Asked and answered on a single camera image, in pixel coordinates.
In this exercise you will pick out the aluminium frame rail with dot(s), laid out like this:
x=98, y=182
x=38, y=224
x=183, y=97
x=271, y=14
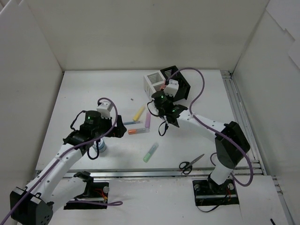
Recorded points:
x=164, y=173
x=241, y=116

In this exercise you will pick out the white slotted container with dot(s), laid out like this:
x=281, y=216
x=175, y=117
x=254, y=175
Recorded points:
x=152, y=83

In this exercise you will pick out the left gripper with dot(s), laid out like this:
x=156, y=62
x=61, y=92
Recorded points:
x=117, y=129

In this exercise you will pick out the aluminium frame rail front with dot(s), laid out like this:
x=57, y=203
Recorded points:
x=164, y=173

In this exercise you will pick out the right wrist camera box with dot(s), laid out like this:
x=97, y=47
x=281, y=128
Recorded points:
x=171, y=88

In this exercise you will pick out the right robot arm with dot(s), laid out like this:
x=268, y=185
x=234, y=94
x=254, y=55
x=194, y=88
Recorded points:
x=230, y=141

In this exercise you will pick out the blue slim highlighter pen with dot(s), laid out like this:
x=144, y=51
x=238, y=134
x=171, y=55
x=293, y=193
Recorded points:
x=132, y=122

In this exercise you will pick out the yellow chunky highlighter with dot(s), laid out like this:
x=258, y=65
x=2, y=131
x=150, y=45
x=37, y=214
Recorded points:
x=139, y=113

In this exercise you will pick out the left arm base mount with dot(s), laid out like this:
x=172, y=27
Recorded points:
x=98, y=193

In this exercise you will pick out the pink chunky highlighter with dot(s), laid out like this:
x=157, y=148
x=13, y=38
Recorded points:
x=147, y=121

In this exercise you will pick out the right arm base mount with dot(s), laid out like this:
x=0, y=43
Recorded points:
x=208, y=200

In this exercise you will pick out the green capped highlighter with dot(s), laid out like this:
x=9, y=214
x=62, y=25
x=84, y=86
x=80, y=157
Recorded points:
x=150, y=152

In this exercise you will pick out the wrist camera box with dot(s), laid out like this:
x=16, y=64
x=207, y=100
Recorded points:
x=171, y=88
x=104, y=109

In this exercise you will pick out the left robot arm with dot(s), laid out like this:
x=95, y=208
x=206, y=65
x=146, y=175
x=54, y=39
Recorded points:
x=36, y=203

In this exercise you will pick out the blue lidded round tub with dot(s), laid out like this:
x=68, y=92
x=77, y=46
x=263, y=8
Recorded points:
x=99, y=146

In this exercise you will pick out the black handled scissors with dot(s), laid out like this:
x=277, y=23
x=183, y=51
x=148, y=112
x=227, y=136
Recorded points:
x=186, y=167

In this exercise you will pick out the black slotted container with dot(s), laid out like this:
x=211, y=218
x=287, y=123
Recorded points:
x=184, y=86

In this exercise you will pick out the orange capped grey highlighter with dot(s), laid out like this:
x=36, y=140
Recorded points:
x=138, y=131

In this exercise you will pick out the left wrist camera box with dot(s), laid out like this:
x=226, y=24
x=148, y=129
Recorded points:
x=104, y=109

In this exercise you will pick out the aluminium frame rail right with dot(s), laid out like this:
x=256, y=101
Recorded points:
x=241, y=116

